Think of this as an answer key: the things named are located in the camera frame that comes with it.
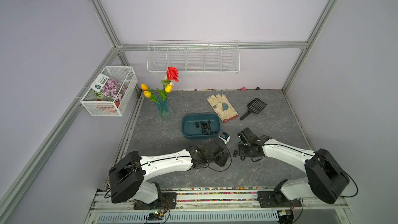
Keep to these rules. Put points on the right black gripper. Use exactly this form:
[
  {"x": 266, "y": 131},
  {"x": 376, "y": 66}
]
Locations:
[{"x": 240, "y": 152}]

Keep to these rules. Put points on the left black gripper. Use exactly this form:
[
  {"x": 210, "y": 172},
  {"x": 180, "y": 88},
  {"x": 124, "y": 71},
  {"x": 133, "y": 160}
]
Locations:
[{"x": 224, "y": 156}]

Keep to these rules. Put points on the teal plastic storage box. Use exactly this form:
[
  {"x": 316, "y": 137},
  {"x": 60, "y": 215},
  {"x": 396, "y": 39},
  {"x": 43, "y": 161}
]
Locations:
[{"x": 192, "y": 133}]

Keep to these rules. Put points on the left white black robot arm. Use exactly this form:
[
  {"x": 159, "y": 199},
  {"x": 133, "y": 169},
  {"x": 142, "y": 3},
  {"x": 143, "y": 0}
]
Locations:
[{"x": 130, "y": 177}]

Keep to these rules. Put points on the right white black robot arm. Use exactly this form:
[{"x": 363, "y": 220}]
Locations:
[{"x": 324, "y": 179}]

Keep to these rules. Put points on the black slotted plastic scoop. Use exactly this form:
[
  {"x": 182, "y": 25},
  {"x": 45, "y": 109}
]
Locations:
[{"x": 255, "y": 106}]

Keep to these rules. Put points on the beige work glove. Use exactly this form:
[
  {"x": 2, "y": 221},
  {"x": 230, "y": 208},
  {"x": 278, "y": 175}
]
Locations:
[{"x": 222, "y": 107}]

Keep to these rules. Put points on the teal glass flower vase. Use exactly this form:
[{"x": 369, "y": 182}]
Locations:
[{"x": 165, "y": 112}]

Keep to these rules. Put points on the yellow tulip right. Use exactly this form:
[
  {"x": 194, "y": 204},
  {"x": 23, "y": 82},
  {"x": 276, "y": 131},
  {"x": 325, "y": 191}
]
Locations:
[{"x": 168, "y": 88}]

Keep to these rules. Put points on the yellow tulip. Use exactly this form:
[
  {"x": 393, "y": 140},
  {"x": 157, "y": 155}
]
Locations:
[
  {"x": 147, "y": 94},
  {"x": 144, "y": 87},
  {"x": 168, "y": 88}
]

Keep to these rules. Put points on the yellow tulip lower left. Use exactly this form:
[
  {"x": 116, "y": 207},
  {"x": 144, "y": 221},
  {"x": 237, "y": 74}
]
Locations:
[{"x": 147, "y": 94}]

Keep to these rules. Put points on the red artificial rose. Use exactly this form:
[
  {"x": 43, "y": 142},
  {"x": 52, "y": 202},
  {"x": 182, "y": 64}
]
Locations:
[{"x": 172, "y": 74}]

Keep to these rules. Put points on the yellow tulip upper left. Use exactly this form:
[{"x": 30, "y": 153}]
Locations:
[{"x": 144, "y": 87}]

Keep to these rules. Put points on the purple flower seed packet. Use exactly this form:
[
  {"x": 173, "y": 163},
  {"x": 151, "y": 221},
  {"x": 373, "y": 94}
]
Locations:
[{"x": 106, "y": 87}]

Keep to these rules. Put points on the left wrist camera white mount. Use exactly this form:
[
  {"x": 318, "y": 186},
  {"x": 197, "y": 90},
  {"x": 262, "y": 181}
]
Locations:
[{"x": 224, "y": 137}]

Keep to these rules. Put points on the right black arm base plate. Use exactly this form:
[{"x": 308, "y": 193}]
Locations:
[{"x": 272, "y": 199}]

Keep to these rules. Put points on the aluminium front rail frame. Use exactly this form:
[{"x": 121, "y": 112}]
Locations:
[{"x": 231, "y": 205}]

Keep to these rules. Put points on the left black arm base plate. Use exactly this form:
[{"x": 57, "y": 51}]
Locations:
[{"x": 166, "y": 201}]

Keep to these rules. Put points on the white wire wall shelf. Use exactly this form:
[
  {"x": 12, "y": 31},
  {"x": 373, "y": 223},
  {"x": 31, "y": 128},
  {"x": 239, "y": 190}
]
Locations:
[{"x": 199, "y": 57}]

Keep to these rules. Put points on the white wire side basket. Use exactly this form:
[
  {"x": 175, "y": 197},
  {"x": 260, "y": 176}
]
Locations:
[{"x": 104, "y": 108}]

